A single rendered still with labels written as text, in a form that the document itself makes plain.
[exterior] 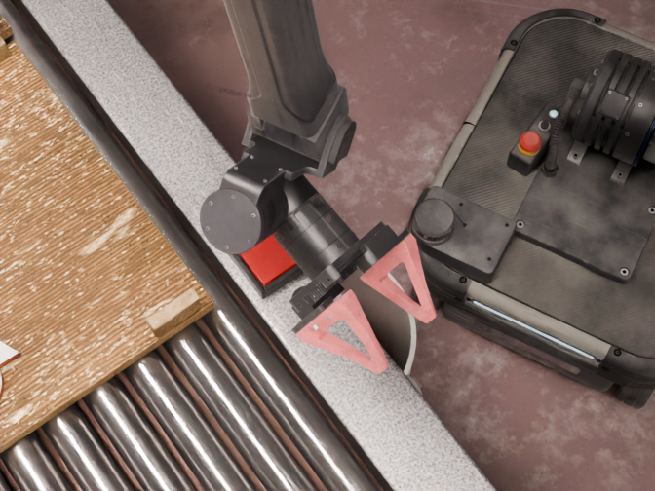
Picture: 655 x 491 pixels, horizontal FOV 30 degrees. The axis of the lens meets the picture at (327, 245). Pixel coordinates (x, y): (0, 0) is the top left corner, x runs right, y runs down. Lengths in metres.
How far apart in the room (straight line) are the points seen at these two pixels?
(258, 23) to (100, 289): 0.51
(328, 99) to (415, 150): 1.42
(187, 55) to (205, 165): 1.19
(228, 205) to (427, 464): 0.38
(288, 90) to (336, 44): 1.60
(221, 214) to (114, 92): 0.45
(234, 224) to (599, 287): 1.16
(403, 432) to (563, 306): 0.85
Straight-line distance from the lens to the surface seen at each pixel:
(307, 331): 1.06
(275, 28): 0.87
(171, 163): 1.38
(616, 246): 2.10
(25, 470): 1.28
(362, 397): 1.27
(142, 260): 1.31
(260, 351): 1.28
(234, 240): 1.02
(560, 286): 2.07
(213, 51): 2.56
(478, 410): 2.23
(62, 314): 1.30
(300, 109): 0.99
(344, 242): 1.07
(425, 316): 1.14
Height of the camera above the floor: 2.12
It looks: 65 degrees down
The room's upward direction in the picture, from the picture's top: 1 degrees counter-clockwise
